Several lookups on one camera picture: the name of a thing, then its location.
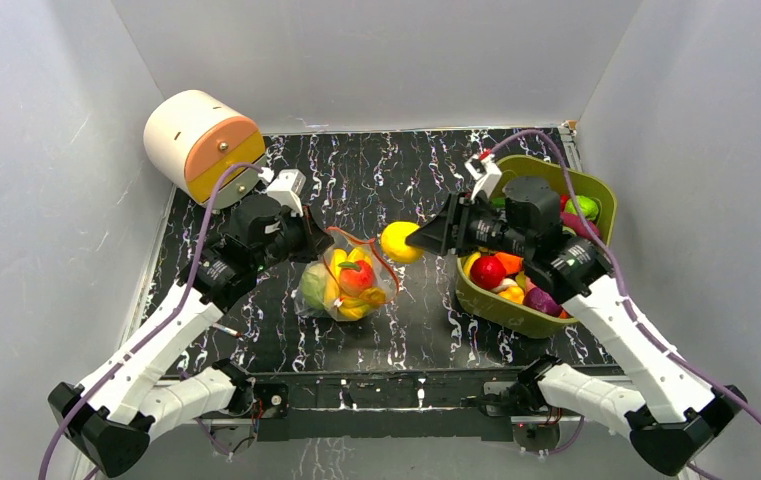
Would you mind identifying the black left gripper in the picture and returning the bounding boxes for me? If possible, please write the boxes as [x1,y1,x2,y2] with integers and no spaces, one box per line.
[254,203,334,273]

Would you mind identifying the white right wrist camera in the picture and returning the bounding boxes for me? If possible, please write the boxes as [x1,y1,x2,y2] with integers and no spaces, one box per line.
[465,149,502,201]

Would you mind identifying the olive green plastic bin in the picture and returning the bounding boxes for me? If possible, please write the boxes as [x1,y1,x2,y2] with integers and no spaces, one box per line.
[455,154,618,339]

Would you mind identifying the dark purple toy onion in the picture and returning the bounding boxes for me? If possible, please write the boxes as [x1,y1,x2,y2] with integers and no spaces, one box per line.
[523,287,563,317]

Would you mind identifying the pink toy peach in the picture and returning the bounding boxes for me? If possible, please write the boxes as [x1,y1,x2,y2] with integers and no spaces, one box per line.
[338,260,375,296]

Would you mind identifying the red toy apple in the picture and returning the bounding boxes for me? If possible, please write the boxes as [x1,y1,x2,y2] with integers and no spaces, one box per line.
[469,256,507,290]

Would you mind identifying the yellow toy lemon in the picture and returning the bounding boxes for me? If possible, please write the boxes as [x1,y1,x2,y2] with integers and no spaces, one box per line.
[380,221,423,264]

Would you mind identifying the purple toy sweet potato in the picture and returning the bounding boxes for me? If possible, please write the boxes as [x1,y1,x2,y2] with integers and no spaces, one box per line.
[560,212,601,240]

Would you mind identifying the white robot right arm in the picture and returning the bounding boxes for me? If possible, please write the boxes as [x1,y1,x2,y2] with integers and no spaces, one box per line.
[406,176,742,476]

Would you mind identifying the lime green toy fruit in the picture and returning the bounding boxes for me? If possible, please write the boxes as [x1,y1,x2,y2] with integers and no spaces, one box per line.
[562,195,600,222]

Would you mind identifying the yellow toy banana bunch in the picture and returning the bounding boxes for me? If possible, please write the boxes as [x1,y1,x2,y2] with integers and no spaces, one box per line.
[323,247,388,322]

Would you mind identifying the red white marker pen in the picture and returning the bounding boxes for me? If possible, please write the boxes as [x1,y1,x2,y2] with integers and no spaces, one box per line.
[212,323,243,338]

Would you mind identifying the orange toy fruit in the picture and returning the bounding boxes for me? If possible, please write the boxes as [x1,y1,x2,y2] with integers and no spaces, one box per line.
[494,252,523,276]

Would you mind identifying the clear zip bag orange zipper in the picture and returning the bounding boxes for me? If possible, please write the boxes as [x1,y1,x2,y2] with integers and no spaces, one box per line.
[294,227,400,322]

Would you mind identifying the green toy cabbage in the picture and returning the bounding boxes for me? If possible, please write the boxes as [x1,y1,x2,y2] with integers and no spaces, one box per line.
[299,263,328,311]

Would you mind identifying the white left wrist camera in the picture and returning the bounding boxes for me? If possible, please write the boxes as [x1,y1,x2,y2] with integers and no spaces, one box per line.
[266,169,306,217]

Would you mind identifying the round white mini drawer cabinet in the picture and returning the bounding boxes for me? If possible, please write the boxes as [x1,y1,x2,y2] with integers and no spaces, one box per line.
[143,90,268,206]

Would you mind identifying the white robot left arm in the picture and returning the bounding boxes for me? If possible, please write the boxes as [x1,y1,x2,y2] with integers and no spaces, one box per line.
[48,194,332,478]

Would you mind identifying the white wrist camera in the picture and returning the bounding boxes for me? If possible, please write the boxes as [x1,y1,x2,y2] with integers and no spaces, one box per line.
[465,149,502,201]
[266,169,306,217]

